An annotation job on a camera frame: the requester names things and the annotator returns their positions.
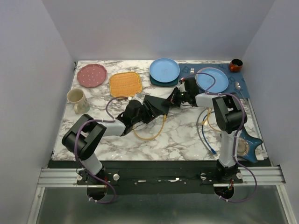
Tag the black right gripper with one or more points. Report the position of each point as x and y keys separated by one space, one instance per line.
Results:
x=172 y=101

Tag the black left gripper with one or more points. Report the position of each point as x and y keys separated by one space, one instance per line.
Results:
x=149 y=118

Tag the black network switch box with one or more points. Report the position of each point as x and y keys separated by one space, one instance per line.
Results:
x=156 y=101

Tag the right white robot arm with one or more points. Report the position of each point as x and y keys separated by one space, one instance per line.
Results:
x=230 y=117

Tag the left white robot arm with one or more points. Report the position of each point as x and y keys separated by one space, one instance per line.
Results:
x=84 y=136

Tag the dark teal square plate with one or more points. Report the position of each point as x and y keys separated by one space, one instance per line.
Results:
x=160 y=84

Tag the light blue plate on stack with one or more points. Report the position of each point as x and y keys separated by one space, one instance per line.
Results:
x=164 y=70

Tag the light blue plate on placemat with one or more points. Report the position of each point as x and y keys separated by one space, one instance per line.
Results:
x=206 y=76

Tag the orange woven square mat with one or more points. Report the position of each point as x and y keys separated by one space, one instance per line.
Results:
x=125 y=84

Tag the silver spoon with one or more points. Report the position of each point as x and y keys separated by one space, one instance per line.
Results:
x=238 y=87

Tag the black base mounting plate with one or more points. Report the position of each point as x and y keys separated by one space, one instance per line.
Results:
x=118 y=178

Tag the brown lacquer cup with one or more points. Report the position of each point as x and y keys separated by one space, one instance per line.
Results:
x=235 y=65

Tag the pink dotted plate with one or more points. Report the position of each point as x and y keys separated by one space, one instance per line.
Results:
x=92 y=75

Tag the cream ceramic mug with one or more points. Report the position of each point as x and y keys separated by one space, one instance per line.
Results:
x=79 y=101

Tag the blue star shaped dish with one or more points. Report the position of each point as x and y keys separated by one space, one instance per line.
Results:
x=247 y=145

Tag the aluminium frame rail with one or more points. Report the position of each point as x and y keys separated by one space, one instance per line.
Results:
x=64 y=178

